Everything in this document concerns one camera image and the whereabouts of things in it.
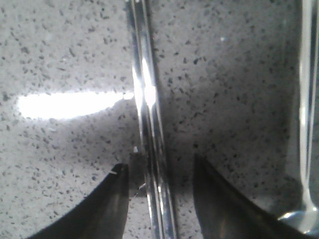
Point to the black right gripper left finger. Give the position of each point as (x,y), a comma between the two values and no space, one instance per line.
(101,215)

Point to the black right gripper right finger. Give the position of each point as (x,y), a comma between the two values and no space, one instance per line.
(224,213)

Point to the steel chopstick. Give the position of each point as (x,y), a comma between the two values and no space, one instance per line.
(145,147)
(166,212)

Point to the steel spoon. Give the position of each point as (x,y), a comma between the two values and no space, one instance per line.
(306,219)

